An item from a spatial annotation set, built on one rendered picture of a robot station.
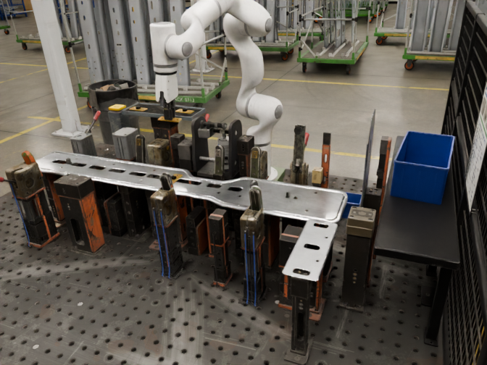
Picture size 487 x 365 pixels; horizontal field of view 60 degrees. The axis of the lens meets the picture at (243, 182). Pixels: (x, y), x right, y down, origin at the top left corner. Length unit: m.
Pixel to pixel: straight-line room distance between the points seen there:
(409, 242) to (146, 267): 0.98
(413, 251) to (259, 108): 1.00
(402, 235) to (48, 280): 1.29
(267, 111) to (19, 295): 1.23
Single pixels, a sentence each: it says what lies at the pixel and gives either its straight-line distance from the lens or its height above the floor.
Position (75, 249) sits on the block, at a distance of 1.92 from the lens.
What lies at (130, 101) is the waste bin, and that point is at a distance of 4.44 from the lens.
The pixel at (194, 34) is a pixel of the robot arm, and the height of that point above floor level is 1.55.
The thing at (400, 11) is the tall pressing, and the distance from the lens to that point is 10.93.
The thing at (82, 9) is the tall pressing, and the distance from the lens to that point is 6.29.
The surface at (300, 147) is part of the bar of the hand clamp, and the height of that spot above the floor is 1.13.
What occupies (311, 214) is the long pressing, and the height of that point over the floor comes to 1.00.
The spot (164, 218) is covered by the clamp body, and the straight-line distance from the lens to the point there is 1.51.
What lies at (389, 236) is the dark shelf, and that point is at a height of 1.03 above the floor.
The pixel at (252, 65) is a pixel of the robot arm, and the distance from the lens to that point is 1.87.
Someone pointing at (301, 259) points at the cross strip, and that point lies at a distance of 1.21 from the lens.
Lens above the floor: 1.74
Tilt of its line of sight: 27 degrees down
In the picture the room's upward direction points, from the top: 3 degrees counter-clockwise
